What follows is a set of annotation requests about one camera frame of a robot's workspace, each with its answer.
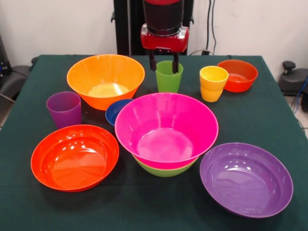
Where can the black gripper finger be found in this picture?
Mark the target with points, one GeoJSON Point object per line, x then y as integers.
{"type": "Point", "coordinates": [153, 61]}
{"type": "Point", "coordinates": [175, 63]}

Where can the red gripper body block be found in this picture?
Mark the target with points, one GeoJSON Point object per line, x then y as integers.
{"type": "Point", "coordinates": [166, 43]}

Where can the green cup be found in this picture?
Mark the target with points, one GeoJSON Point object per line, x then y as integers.
{"type": "Point", "coordinates": [168, 81]}

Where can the yellow cup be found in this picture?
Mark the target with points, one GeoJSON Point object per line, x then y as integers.
{"type": "Point", "coordinates": [213, 81]}

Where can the large pink bowl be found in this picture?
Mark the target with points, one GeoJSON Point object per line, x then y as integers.
{"type": "Point", "coordinates": [166, 134]}

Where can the large orange bowl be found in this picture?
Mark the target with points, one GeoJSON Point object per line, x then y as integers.
{"type": "Point", "coordinates": [103, 72]}

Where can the small blue bowl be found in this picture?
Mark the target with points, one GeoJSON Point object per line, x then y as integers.
{"type": "Point", "coordinates": [113, 113]}

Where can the small red bowl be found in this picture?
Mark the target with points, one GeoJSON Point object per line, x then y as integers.
{"type": "Point", "coordinates": [240, 77]}

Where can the purple cup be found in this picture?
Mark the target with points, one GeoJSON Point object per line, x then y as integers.
{"type": "Point", "coordinates": [63, 113]}

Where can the green bowl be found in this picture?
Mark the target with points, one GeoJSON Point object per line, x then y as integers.
{"type": "Point", "coordinates": [166, 172]}

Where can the black floor base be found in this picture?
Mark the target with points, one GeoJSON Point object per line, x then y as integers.
{"type": "Point", "coordinates": [293, 81]}
{"type": "Point", "coordinates": [14, 79]}

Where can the large red shallow bowl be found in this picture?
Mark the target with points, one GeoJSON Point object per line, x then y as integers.
{"type": "Point", "coordinates": [74, 158]}

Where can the large purple shallow bowl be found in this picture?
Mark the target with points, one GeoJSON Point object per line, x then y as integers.
{"type": "Point", "coordinates": [245, 180]}

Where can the dark green tablecloth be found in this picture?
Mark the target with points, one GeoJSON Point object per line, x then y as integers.
{"type": "Point", "coordinates": [144, 204]}

